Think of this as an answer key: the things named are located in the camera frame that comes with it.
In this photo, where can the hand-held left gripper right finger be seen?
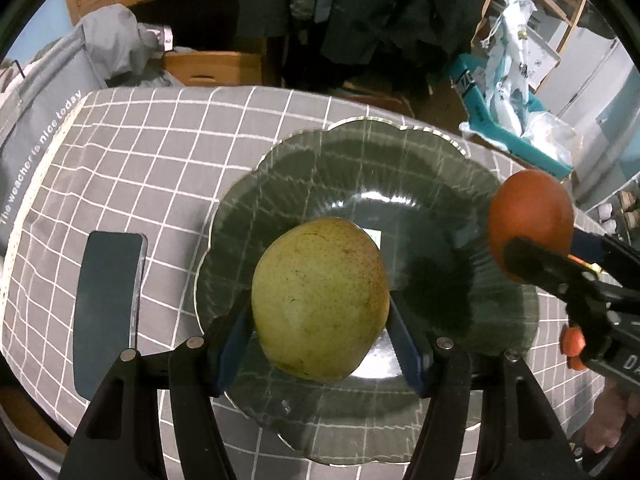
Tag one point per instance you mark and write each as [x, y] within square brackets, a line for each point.
[407, 350]

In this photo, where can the wooden shelf rack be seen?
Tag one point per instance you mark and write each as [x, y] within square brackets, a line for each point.
[550, 2]

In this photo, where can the wooden drawer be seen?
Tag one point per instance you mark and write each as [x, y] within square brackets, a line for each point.
[215, 67]

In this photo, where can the teal cardboard box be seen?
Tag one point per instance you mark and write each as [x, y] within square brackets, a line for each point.
[520, 147]

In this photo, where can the person's right hand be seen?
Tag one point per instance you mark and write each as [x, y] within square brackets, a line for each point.
[607, 420]

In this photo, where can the white printed plastic bag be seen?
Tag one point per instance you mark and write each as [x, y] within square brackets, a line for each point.
[510, 60]

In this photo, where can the shoe rack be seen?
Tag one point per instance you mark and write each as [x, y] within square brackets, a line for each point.
[617, 210]

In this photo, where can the grey crumpled clothes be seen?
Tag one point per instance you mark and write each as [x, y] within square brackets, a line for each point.
[115, 35]

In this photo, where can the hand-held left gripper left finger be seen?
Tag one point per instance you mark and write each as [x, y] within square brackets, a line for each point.
[232, 345]

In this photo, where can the scalloped glass plate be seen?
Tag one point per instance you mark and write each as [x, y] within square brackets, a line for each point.
[380, 175]

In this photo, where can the yellow-green pear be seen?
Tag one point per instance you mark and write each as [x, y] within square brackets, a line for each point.
[320, 300]

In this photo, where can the large orange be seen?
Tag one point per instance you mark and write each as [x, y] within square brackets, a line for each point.
[530, 205]

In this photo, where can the clear plastic bag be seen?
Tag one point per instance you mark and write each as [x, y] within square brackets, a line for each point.
[550, 135]

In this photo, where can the white patterned box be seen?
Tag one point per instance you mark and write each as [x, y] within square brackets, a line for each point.
[542, 62]

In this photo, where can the small tangerine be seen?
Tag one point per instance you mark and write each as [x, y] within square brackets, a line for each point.
[572, 342]

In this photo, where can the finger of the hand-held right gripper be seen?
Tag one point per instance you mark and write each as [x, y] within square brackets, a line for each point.
[590, 246]
[545, 267]

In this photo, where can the grey fabric storage bag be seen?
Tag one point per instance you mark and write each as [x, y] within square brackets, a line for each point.
[35, 110]

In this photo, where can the dark hanging coats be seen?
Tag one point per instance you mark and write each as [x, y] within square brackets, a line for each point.
[375, 10]

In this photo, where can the grey checked tablecloth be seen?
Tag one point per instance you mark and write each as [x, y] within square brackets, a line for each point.
[150, 160]

